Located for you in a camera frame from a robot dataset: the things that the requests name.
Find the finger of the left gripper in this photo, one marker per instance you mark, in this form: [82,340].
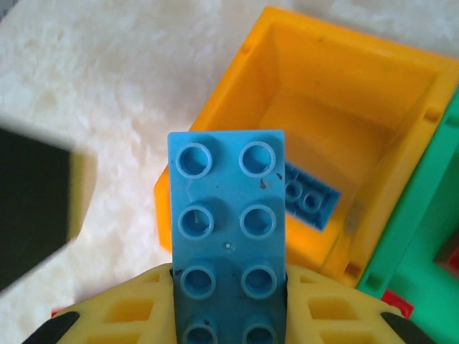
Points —
[32,208]

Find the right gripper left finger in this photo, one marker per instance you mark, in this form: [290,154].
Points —
[122,315]

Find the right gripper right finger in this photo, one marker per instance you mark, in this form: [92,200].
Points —
[330,315]

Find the green plastic bin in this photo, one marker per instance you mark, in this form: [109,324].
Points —
[405,233]

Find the blue lego brick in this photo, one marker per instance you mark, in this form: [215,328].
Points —
[226,215]
[315,204]

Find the small red lego brick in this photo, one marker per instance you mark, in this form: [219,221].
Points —
[452,259]

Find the orange plastic bin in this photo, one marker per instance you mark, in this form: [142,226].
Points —
[322,107]

